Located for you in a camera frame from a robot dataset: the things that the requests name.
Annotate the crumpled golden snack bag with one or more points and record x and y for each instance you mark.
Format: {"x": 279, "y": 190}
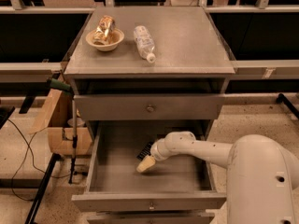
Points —
{"x": 104, "y": 31}

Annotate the open middle drawer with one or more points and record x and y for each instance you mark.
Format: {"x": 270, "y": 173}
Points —
{"x": 114, "y": 185}

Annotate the clear plastic water bottle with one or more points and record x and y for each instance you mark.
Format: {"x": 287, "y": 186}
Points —
{"x": 145, "y": 44}

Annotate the beige bowl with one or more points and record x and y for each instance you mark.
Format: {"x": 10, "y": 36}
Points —
{"x": 105, "y": 45}

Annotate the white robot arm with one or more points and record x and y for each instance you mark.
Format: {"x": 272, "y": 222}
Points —
{"x": 260, "y": 173}

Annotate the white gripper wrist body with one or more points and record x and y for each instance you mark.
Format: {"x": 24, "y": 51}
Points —
{"x": 156, "y": 152}

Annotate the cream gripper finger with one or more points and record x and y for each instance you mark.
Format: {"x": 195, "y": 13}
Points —
{"x": 145, "y": 164}

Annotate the bottom drawer front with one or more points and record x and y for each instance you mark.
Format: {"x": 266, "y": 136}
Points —
{"x": 151, "y": 218}

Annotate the cardboard box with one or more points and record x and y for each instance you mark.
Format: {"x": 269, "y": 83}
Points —
{"x": 55, "y": 116}

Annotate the closed top drawer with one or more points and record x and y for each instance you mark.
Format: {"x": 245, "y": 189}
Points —
{"x": 149, "y": 106}

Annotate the black stand leg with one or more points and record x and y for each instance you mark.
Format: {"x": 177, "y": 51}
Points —
{"x": 41, "y": 190}

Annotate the grey drawer cabinet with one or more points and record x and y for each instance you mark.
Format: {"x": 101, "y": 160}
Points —
{"x": 138, "y": 74}

